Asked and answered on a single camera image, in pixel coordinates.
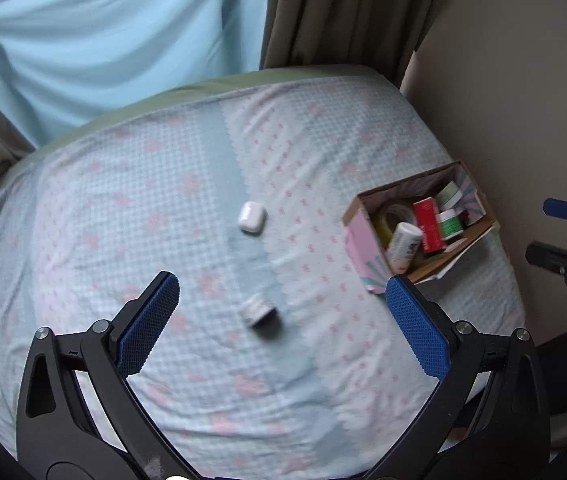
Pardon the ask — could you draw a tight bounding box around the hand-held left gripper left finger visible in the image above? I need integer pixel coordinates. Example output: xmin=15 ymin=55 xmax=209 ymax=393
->
xmin=16 ymin=271 xmax=189 ymax=476

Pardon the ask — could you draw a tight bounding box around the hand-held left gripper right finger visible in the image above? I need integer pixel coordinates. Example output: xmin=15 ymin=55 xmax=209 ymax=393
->
xmin=378 ymin=274 xmax=549 ymax=476

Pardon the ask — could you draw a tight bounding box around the white bottle with blue dots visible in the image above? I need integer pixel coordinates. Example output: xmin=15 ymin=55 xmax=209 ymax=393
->
xmin=386 ymin=222 xmax=423 ymax=276

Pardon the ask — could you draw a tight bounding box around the pink cardboard box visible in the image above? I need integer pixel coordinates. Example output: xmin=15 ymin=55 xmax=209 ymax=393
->
xmin=342 ymin=160 xmax=498 ymax=295

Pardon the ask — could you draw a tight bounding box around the dark green jar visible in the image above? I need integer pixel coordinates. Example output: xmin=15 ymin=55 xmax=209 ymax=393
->
xmin=436 ymin=210 xmax=465 ymax=241

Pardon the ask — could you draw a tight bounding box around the red rectangular box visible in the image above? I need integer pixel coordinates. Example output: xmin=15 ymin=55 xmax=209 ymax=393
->
xmin=412 ymin=197 xmax=445 ymax=254

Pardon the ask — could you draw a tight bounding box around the yellow tape roll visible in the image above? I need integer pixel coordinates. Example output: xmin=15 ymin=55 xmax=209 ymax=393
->
xmin=374 ymin=205 xmax=417 ymax=251

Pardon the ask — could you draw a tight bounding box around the dark grey jar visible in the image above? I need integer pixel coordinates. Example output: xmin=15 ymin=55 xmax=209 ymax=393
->
xmin=240 ymin=294 xmax=277 ymax=329

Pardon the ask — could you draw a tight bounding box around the white earbuds case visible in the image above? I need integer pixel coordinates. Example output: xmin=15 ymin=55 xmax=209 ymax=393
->
xmin=238 ymin=201 xmax=268 ymax=234

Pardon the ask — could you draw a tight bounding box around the light blue patterned bed sheet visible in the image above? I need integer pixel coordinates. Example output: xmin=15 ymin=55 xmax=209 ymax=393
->
xmin=0 ymin=77 xmax=527 ymax=478

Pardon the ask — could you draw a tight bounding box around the light blue hanging cloth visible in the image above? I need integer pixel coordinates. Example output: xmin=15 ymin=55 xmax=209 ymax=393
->
xmin=0 ymin=0 xmax=274 ymax=146

